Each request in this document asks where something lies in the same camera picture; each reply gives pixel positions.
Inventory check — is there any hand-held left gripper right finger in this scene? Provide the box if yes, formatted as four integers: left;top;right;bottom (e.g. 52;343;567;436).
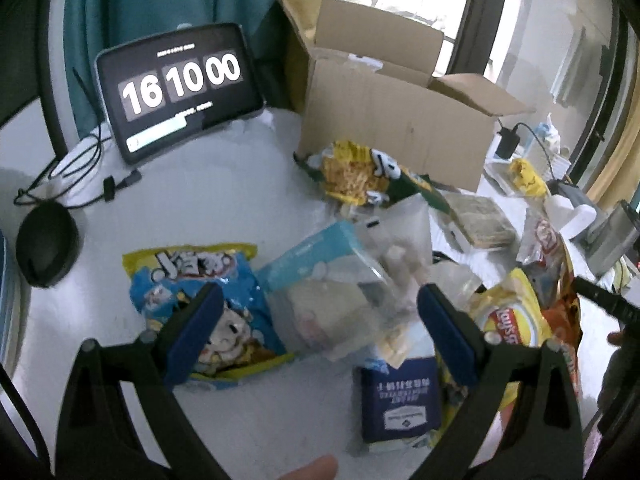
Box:
410;284;586;480

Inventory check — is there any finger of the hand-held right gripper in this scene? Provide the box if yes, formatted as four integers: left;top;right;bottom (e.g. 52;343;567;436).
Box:
572;275;640;333

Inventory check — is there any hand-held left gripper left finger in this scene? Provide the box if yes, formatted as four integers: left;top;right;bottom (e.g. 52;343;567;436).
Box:
54;282;226;480

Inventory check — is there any orange chips bag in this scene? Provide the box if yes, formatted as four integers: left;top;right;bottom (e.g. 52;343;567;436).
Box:
537;237;583;397

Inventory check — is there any blue and yellow candy bag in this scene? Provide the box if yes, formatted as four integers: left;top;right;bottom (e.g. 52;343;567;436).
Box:
122;244;296;391

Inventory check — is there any yellow chips bag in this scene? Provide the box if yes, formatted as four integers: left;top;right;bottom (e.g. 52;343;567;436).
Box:
435;267;553;426

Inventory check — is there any navy blue box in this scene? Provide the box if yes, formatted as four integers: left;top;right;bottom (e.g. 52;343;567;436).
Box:
355;355;443;443

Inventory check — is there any clear plastic bag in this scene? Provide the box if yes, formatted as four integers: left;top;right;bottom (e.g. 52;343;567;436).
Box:
350;194;435;306

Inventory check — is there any light blue snack package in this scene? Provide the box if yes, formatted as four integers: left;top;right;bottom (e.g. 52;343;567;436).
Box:
257;220;401;361

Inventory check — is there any green and yellow snack bag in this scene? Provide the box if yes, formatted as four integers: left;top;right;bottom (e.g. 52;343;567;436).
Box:
294;140;451;217

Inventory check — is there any cardboard box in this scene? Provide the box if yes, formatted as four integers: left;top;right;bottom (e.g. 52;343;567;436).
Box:
272;0;536;193

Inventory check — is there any person's left hand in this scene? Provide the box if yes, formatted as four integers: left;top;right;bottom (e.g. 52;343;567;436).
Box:
272;454;340;480

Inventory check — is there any grey metal container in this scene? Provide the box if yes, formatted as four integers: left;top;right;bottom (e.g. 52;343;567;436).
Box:
585;200;640;276

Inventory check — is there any white plastic object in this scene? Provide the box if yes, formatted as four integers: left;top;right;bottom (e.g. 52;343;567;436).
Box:
545;195;598;241

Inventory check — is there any yellow crumpled wrapper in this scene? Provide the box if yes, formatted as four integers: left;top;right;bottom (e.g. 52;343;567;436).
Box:
509;158;548;197

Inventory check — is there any black round puck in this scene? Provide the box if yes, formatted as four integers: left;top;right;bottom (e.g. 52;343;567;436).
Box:
15;200;81;288

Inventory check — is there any black power adapter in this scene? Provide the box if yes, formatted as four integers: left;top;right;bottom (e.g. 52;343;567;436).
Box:
496;122;522;159

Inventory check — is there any tablet with clock display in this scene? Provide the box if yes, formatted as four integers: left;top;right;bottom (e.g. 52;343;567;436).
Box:
95;22;266;166

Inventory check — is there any black cable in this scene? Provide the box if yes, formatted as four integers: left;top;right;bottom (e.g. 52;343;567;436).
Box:
14;125;143;208

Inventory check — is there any black window frame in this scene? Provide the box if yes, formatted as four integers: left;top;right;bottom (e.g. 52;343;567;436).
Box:
447;0;516;78

